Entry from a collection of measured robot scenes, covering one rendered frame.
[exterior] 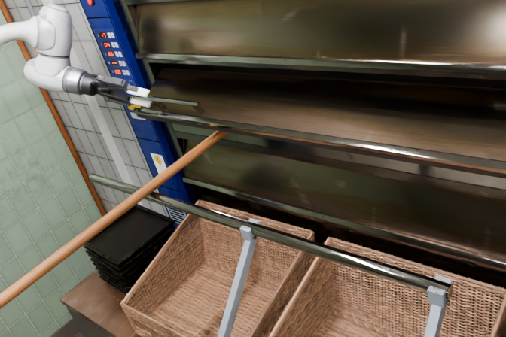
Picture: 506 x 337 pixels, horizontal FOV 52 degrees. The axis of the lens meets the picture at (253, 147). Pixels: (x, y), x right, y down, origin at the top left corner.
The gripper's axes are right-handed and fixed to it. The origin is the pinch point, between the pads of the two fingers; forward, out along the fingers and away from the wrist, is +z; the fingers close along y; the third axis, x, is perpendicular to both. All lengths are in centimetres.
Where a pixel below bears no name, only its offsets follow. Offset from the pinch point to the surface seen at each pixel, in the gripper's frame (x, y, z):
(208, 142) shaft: 11.9, -2.2, 27.9
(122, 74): -13.4, 10.3, -14.0
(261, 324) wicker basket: 59, 13, 58
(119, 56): -16.1, 2.6, -14.6
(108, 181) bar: 30.4, 5.6, -0.7
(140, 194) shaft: 37.4, -9.7, 15.6
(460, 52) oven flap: 10, -64, 84
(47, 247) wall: 34, 110, -56
